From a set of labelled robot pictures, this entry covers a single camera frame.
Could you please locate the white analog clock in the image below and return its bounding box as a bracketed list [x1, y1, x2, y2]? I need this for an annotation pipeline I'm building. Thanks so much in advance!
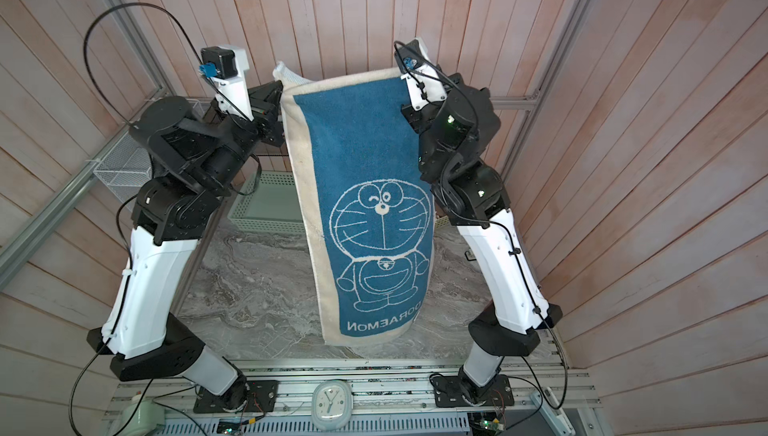
[311, 380, 354, 431]

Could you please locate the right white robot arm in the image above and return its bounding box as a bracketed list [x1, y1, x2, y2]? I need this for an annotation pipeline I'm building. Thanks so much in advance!
[402, 72, 562, 404]

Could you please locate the white green bottle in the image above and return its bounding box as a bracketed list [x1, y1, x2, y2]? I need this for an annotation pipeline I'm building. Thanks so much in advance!
[118, 395, 166, 436]

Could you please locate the green circuit board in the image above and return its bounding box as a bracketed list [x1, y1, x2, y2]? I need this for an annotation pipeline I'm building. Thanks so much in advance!
[467, 412, 506, 436]

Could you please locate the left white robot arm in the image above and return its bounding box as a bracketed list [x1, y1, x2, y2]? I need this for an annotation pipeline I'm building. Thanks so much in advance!
[87, 82, 283, 412]

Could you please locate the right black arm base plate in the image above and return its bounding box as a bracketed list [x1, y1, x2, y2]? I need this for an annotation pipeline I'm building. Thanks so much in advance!
[428, 373, 514, 408]

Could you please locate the white wire mesh shelf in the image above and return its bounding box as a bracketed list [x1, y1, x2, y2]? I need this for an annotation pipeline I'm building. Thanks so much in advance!
[94, 133, 153, 202]

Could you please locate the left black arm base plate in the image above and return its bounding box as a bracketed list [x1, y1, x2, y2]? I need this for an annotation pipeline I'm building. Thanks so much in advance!
[193, 379, 279, 414]

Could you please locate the mint green plastic basket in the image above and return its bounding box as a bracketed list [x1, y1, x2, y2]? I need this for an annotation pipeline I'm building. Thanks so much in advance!
[228, 171, 305, 234]

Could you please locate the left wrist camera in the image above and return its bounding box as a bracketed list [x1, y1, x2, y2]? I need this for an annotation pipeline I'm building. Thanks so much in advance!
[199, 46, 253, 121]

